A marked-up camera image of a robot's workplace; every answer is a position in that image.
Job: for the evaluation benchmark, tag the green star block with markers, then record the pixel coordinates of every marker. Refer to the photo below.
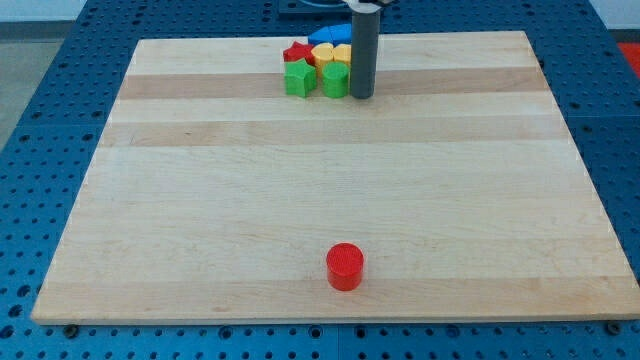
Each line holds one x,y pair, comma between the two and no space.
299,78

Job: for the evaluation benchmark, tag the red star block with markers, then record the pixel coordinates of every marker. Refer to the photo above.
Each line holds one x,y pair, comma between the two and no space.
299,51

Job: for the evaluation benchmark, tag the blue triangle block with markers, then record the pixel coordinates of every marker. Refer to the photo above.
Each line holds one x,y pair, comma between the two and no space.
322,35

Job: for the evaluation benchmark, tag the red cylinder block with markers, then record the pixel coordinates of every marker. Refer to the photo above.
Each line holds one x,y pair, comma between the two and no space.
345,264

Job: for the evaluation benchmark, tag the green cylinder block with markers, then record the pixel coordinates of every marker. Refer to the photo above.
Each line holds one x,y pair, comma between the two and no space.
335,80

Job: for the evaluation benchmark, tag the wooden board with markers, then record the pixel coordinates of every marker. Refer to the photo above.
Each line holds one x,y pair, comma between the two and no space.
213,197

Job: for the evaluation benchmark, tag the yellow heart block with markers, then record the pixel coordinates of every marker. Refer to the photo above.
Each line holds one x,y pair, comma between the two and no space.
323,54

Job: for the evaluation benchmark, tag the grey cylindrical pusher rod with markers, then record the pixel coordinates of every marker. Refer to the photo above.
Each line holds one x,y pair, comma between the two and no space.
364,46

